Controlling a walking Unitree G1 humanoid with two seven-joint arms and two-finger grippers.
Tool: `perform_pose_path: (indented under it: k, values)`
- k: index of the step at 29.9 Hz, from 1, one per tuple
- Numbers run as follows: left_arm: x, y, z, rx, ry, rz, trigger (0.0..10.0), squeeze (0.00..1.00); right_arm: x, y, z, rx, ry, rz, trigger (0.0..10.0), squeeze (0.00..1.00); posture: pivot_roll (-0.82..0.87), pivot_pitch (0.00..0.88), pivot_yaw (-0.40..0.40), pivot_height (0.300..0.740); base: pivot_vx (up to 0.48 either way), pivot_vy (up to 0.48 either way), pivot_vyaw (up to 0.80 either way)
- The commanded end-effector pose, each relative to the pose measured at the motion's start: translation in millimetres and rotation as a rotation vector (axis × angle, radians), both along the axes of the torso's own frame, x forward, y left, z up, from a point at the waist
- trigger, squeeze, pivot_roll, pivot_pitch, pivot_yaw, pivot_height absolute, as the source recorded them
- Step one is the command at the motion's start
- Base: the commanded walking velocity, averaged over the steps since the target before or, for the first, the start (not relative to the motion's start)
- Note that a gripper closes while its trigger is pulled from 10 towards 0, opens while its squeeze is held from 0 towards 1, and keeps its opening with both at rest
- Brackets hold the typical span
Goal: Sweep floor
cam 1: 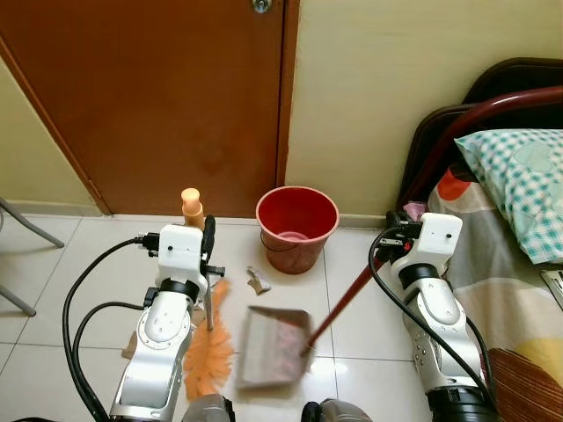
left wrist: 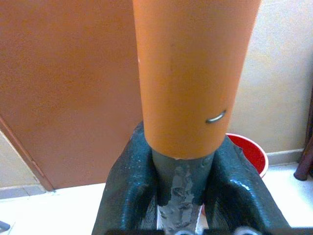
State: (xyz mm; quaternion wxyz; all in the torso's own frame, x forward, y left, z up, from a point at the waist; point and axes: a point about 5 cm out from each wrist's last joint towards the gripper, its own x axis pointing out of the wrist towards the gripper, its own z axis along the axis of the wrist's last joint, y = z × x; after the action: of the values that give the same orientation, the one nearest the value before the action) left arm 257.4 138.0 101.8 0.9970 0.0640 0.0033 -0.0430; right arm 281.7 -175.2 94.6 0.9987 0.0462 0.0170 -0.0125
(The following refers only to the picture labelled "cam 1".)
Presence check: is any orange bristle broom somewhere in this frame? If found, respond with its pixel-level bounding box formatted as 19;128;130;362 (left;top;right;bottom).
180;187;237;402

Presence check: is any grey dustpan with red handle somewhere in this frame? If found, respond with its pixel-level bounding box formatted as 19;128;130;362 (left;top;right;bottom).
236;255;388;390

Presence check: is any crumpled white paper scrap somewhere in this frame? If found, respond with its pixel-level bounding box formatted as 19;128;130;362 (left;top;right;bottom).
245;266;273;296

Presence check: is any red plastic bucket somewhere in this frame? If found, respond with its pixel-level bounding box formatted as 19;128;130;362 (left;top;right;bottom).
256;186;340;275

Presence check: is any patterned grey orange bedsheet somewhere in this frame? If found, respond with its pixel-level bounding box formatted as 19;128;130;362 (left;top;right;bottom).
428;163;563;422

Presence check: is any green checked pillow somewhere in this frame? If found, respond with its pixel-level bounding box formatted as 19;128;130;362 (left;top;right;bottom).
453;129;563;266

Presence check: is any grey left robot leg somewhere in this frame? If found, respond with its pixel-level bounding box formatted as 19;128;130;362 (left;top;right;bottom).
188;394;238;422

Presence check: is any grey robot leg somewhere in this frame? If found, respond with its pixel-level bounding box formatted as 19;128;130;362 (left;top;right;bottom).
302;397;376;422
188;394;238;422

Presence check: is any brown wooden door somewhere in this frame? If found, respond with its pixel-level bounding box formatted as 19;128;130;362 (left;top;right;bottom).
0;0;301;218

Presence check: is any black and white book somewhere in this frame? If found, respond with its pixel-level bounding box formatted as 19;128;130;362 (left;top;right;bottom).
540;268;563;310

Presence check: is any grey right robot leg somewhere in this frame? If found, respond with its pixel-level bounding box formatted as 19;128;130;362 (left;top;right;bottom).
302;397;376;422

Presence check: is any dark brown headboard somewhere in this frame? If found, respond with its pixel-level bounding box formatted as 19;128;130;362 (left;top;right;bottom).
400;57;563;208

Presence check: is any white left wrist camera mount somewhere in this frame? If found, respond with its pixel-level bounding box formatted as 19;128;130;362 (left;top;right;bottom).
157;225;208;284

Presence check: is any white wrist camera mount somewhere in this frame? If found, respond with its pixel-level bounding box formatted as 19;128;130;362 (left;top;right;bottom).
157;225;208;284
419;213;464;266

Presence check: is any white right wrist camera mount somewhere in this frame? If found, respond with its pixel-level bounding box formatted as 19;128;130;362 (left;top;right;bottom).
419;213;464;266

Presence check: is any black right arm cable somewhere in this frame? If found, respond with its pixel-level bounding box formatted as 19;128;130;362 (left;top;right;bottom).
368;227;483;389

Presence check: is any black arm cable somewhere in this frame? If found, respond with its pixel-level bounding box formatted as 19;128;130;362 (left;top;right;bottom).
62;234;161;422
368;227;483;389

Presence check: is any dark red metal bed frame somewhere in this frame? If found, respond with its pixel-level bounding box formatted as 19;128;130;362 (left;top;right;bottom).
396;85;563;221

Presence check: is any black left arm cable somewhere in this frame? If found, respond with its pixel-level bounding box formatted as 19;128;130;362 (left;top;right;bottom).
62;234;161;422

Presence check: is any grey metal chair frame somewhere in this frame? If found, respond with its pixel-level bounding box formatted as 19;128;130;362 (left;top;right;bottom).
0;197;65;318

